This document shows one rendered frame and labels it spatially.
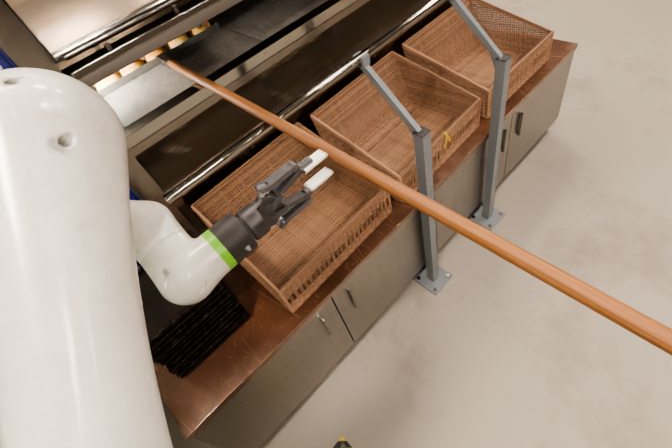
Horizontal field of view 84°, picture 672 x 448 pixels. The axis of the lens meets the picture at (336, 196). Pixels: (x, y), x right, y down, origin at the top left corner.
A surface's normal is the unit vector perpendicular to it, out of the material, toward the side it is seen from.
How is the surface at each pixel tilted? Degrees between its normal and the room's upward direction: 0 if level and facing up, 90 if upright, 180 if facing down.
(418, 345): 0
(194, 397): 0
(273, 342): 0
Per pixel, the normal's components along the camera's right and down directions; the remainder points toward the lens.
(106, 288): 0.85, -0.30
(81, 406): 0.51, -0.32
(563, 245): -0.22, -0.65
